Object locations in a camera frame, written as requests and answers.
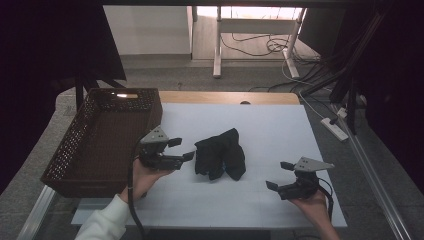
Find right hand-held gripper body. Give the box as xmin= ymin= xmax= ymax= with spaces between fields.
xmin=277 ymin=156 xmax=336 ymax=201

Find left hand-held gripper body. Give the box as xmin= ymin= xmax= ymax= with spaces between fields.
xmin=138 ymin=125 xmax=185 ymax=171

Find dark cloth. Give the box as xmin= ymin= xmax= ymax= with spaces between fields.
xmin=193 ymin=127 xmax=247 ymax=182

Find brown perforated plastic basket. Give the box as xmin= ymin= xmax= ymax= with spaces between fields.
xmin=40 ymin=87 xmax=164 ymax=199

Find person's right hand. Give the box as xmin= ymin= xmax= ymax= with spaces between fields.
xmin=289 ymin=189 xmax=330 ymax=229

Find person's left hand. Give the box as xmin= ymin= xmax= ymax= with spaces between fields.
xmin=119 ymin=157 xmax=175 ymax=205

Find white table mat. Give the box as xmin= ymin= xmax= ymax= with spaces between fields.
xmin=70 ymin=102 xmax=348 ymax=230

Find white power strip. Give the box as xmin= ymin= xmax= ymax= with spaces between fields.
xmin=320 ymin=117 xmax=350 ymax=143

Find black stand legs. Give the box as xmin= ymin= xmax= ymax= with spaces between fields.
xmin=74 ymin=75 xmax=128 ymax=112

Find black metal stand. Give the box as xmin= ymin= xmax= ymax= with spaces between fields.
xmin=299 ymin=6 xmax=393 ymax=136

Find white cabinet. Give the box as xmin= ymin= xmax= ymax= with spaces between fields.
xmin=103 ymin=5 xmax=195 ymax=56

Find dark curtain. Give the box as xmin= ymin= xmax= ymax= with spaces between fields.
xmin=0 ymin=0 xmax=128 ymax=194

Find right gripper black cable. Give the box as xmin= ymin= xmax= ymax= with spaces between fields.
xmin=317 ymin=177 xmax=335 ymax=222

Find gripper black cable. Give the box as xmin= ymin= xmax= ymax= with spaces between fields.
xmin=127 ymin=138 xmax=147 ymax=240
xmin=317 ymin=177 xmax=335 ymax=222

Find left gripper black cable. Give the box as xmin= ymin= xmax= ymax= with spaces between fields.
xmin=127 ymin=138 xmax=147 ymax=240

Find aluminium rail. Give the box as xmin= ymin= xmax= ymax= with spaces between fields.
xmin=331 ymin=104 xmax=414 ymax=240
xmin=15 ymin=184 xmax=58 ymax=240

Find black floor cables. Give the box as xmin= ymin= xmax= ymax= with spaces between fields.
xmin=220 ymin=32 xmax=334 ymax=94

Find white desk frame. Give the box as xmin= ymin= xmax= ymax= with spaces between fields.
xmin=212 ymin=5 xmax=307 ymax=80

